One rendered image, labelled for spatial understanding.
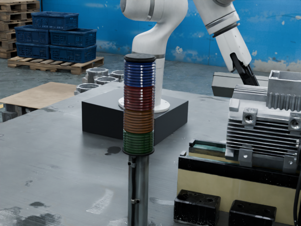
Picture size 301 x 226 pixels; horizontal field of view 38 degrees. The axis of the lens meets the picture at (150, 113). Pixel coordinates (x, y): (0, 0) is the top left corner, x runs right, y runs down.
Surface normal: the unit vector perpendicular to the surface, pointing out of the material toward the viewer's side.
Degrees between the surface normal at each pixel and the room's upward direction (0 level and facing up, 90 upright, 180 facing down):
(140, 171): 90
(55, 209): 0
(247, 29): 90
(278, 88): 90
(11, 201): 0
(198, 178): 90
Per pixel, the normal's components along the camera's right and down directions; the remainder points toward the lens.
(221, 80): -0.25, -0.39
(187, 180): -0.34, 0.28
